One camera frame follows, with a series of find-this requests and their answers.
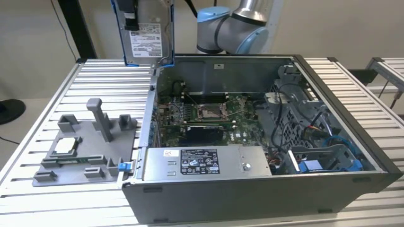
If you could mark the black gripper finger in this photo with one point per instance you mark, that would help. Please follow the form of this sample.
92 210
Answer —
132 22

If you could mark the hard disk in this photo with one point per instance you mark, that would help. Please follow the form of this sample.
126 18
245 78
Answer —
150 35

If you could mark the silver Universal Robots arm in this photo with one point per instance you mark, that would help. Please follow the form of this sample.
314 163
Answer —
226 30

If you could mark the grey disk bay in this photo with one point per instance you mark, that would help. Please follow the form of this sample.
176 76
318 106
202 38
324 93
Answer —
328 151

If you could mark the thin metal locking lever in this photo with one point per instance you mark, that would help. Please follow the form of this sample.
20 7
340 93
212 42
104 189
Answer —
193 99

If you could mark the CPU socket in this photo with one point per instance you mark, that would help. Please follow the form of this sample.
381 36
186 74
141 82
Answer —
210 112

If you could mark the black graphics card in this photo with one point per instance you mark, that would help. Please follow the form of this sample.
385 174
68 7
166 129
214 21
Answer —
204 136

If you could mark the black round stand base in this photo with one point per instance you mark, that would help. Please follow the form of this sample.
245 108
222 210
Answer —
10 112

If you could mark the grey parts rack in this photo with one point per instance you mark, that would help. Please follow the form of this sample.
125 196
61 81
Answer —
94 151

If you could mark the silver CPU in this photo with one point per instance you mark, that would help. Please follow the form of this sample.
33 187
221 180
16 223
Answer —
65 145

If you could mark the green motherboard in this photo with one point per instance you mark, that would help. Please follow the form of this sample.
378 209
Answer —
245 132

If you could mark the green RAM stick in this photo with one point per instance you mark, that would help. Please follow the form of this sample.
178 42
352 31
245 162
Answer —
82 160

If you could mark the blue case latch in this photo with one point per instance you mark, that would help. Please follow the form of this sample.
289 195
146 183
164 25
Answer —
124 166

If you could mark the grey metal drive cage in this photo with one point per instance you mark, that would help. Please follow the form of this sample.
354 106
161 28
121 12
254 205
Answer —
293 113

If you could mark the silver power supply unit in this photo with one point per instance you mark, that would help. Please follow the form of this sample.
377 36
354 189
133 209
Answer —
252 157

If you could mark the black open PC case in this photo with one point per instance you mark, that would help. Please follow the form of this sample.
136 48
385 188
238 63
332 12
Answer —
220 201

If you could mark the blue carrier in bay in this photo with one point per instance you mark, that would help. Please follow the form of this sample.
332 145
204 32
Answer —
310 166

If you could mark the aluminium side table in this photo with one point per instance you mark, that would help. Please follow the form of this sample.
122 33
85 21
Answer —
389 71

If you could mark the black upright post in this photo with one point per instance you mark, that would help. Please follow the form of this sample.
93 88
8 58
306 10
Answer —
78 28

